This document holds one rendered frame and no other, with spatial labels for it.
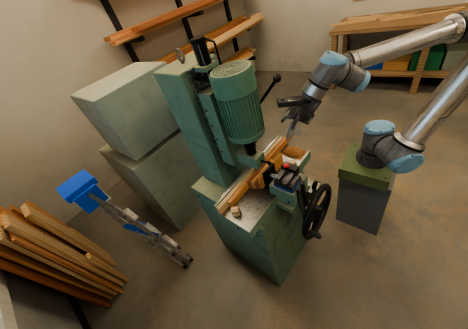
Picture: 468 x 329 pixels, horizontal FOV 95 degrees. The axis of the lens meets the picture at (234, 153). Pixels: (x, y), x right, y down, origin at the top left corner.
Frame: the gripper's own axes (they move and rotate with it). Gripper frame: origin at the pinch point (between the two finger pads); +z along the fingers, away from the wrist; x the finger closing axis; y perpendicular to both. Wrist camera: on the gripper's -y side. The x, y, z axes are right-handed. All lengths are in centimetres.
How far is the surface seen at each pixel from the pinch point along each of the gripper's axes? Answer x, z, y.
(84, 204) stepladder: -17, 68, -80
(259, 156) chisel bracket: -3.5, 15.7, -4.8
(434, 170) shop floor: 56, 18, 177
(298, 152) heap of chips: 10.4, 15.4, 20.9
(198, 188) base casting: 7, 63, -25
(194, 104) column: 4.0, 4.3, -41.6
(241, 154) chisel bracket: 0.4, 20.8, -12.2
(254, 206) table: -20.3, 33.3, -0.5
